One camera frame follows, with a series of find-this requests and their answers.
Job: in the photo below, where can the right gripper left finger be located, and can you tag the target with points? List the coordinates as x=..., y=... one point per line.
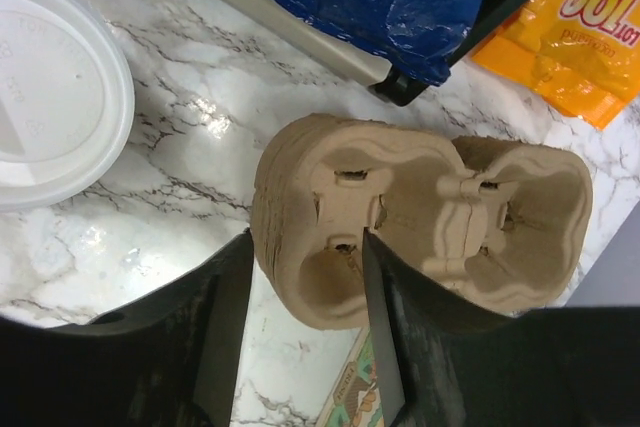
x=170, y=358

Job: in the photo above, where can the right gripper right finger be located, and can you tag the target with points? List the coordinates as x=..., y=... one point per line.
x=442, y=360

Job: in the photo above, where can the green Fresh paper bag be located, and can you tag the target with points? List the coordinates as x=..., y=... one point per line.
x=355, y=398

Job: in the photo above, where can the cardboard cup carrier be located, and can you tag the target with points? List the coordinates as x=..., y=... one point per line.
x=501, y=223

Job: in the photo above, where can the stack of white plastic lids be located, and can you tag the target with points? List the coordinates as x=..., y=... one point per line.
x=67, y=101

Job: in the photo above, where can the orange yellow snack bag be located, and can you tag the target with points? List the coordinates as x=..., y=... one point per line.
x=580, y=56

